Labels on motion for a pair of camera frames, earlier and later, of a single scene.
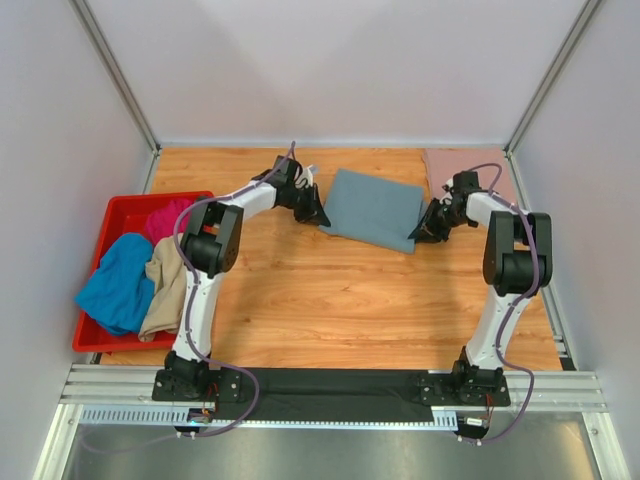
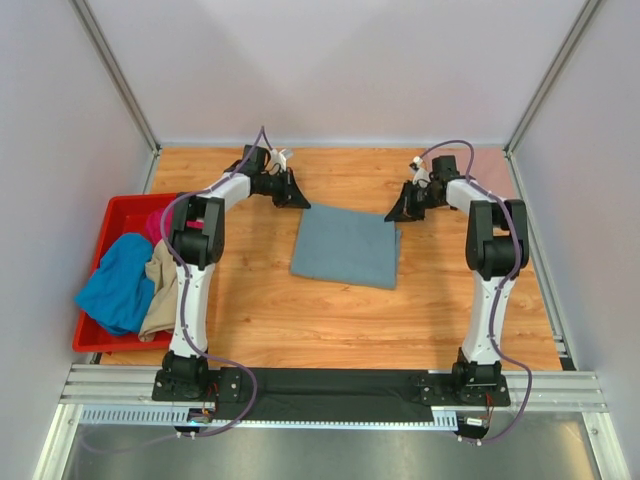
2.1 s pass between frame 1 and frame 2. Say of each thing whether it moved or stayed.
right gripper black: moved
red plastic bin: stayed
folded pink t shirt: stayed
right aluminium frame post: stayed
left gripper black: moved
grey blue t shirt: moved
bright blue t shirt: stayed
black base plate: stayed
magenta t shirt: stayed
